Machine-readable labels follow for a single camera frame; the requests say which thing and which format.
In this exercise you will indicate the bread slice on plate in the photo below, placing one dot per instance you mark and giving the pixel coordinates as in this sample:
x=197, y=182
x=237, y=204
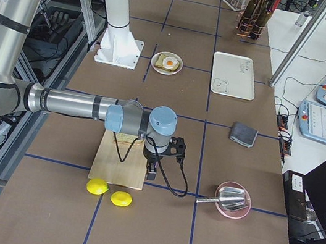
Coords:
x=158, y=63

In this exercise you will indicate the fried egg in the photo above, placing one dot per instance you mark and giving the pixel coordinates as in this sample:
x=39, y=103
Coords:
x=170, y=63

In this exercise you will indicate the wooden cutting board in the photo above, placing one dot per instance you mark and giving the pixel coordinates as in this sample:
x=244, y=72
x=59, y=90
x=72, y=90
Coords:
x=119, y=164

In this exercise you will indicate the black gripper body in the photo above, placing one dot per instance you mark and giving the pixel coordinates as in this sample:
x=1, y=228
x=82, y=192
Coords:
x=150, y=156

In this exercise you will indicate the yellow lemon half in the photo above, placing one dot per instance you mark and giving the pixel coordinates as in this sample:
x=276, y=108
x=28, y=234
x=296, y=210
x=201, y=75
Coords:
x=121, y=198

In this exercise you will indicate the pink bowl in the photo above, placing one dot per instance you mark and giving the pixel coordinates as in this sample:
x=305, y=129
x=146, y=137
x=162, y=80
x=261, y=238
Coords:
x=238, y=214

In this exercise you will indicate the metal scoop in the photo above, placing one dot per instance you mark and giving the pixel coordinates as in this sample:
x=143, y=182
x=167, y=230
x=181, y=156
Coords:
x=228, y=198

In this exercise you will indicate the black computer box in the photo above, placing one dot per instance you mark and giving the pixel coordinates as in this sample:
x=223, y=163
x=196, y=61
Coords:
x=295, y=200

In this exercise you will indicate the aluminium frame post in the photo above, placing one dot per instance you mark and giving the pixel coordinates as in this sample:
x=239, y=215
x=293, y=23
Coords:
x=305, y=35

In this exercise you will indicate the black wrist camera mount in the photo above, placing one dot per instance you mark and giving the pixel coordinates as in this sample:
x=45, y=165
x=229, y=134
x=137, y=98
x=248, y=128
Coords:
x=177, y=148

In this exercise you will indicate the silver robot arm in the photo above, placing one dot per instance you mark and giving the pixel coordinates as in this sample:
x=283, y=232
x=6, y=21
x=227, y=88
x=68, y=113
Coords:
x=156, y=127

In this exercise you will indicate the whole yellow lemon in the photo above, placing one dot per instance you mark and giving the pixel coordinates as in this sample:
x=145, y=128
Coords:
x=97, y=186

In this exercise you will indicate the folded grey cloth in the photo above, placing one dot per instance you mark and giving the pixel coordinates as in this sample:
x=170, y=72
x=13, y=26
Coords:
x=243, y=134

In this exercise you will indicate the round white plate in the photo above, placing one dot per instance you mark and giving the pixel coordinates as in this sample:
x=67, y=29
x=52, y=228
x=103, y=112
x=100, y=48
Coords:
x=164, y=72

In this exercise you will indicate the clear plastic bottle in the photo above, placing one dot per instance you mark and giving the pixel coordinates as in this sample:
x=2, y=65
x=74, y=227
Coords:
x=302, y=18

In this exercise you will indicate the white bear tray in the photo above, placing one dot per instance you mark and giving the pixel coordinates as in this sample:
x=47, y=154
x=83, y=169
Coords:
x=233, y=76

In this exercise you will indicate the near blue teach pendant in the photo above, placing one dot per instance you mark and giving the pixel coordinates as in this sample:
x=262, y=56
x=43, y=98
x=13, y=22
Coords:
x=312, y=121

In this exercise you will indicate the bread slice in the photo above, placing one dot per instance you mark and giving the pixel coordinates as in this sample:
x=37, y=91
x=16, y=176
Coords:
x=125, y=139
x=158, y=63

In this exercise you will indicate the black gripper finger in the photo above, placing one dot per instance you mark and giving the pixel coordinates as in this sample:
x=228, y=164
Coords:
x=151, y=172

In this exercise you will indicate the orange black usb hub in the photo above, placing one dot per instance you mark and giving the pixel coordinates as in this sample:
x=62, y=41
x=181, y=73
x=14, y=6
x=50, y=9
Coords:
x=285, y=138

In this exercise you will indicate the copper wire bottle rack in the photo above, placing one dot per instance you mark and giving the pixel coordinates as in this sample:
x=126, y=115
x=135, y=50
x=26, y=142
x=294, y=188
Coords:
x=250, y=27

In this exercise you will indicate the dark green wine bottle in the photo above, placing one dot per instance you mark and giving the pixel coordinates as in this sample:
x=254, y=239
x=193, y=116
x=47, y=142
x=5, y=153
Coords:
x=252, y=8

